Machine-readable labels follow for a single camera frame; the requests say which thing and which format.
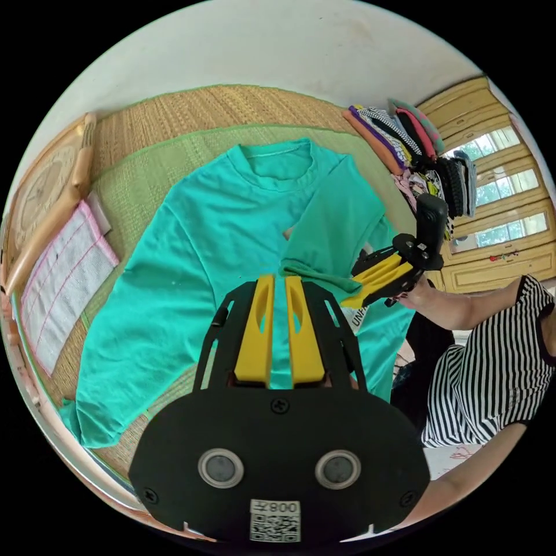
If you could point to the person's body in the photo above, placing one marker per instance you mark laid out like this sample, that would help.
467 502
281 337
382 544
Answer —
486 382

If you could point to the pile of clothes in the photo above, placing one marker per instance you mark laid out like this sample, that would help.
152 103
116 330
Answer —
417 143

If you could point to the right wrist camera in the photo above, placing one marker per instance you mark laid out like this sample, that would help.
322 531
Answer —
432 217

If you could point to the bed with woven mat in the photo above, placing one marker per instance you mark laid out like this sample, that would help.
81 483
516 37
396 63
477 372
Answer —
130 182

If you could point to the white towel with pink stripes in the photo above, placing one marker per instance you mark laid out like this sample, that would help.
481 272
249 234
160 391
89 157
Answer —
65 286

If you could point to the person's right hand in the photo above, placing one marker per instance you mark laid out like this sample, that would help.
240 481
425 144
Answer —
417 297

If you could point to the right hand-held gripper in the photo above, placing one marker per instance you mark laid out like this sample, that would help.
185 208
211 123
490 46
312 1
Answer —
419 256

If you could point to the person's left forearm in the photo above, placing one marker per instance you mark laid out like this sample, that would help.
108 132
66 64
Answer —
469 486

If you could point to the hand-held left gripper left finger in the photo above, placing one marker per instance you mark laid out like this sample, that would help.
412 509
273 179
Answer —
256 339

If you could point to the green long sleeve shirt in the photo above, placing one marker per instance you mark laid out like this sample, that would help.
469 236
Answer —
182 269

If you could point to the yellow wooden window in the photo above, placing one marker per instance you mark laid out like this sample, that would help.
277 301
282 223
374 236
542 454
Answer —
499 217

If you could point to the person's right forearm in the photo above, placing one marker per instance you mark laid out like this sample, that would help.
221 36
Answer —
473 308

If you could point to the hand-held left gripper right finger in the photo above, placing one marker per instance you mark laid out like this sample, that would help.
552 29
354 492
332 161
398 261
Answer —
304 347

